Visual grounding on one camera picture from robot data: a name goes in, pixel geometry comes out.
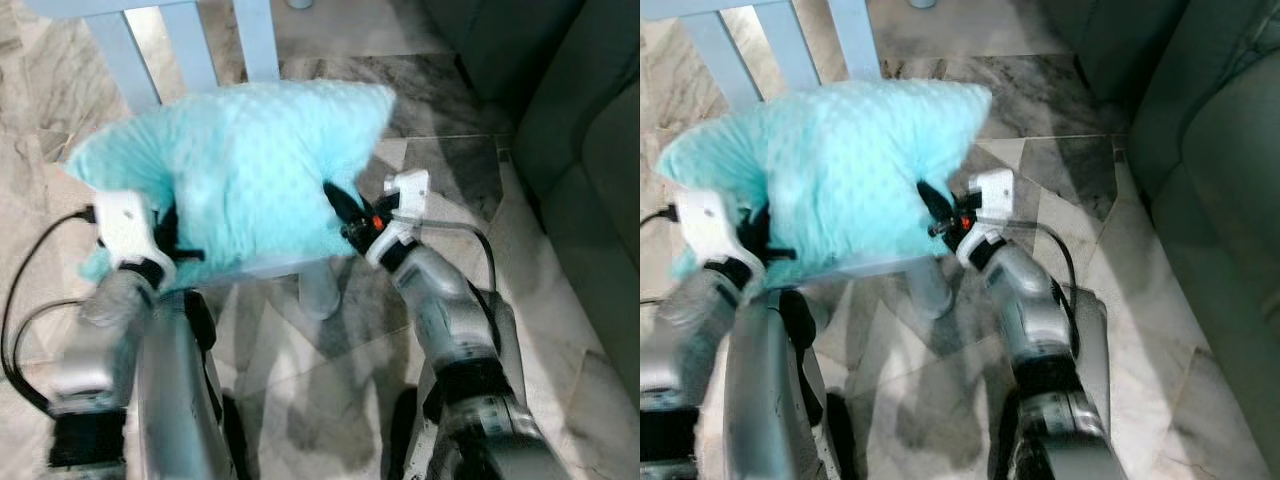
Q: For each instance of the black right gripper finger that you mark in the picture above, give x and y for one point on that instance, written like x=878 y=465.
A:
x=343 y=203
x=935 y=200

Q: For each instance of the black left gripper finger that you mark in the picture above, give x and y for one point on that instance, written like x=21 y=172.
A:
x=780 y=257
x=188 y=257

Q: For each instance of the cyan dotted plush pillow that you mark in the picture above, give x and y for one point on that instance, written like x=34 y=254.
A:
x=250 y=170
x=850 y=170

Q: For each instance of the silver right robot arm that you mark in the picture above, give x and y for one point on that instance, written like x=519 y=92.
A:
x=1040 y=310
x=450 y=310

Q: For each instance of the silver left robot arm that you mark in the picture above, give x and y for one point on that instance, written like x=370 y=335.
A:
x=670 y=360
x=95 y=350

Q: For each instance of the grey-green leather sofa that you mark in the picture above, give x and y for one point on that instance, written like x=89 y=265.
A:
x=590 y=130
x=1210 y=180

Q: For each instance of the silver robot left leg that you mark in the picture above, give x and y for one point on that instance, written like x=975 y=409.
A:
x=175 y=390
x=765 y=390

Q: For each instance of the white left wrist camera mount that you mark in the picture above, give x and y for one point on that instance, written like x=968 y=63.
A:
x=125 y=225
x=708 y=225

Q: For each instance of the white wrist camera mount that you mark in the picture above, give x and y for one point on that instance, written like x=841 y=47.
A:
x=990 y=192
x=125 y=225
x=708 y=225
x=405 y=195

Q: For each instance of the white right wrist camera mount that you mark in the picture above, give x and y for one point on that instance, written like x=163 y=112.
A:
x=990 y=192
x=405 y=195

